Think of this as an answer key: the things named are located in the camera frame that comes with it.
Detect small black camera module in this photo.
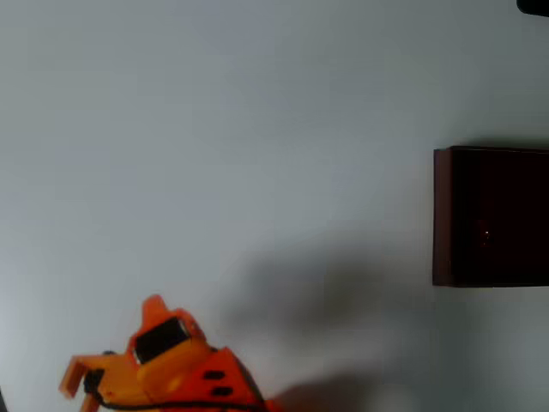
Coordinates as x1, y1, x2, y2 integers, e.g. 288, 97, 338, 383
83, 368, 106, 394

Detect black corner object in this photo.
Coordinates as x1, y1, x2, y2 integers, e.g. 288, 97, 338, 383
516, 0, 549, 18

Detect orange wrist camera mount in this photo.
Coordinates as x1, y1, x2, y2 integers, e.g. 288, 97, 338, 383
57, 350, 149, 412

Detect dark brown box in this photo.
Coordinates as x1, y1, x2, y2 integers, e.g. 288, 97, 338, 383
431, 145, 549, 288

